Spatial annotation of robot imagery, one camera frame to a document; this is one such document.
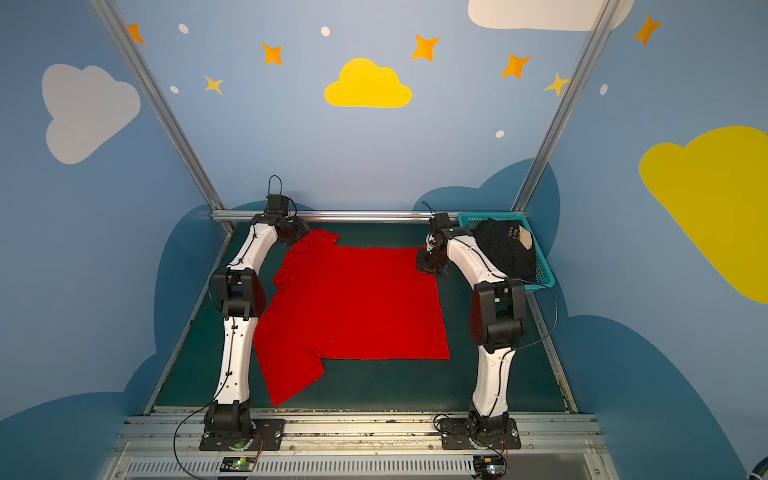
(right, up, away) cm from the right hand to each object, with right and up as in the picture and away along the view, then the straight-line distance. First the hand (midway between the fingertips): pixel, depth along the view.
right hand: (423, 265), depth 96 cm
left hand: (-42, +13, +14) cm, 46 cm away
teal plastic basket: (+40, -2, +2) cm, 41 cm away
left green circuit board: (-48, -47, -26) cm, 72 cm away
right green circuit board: (+13, -48, -25) cm, 56 cm away
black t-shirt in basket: (+30, +7, +5) cm, 31 cm away
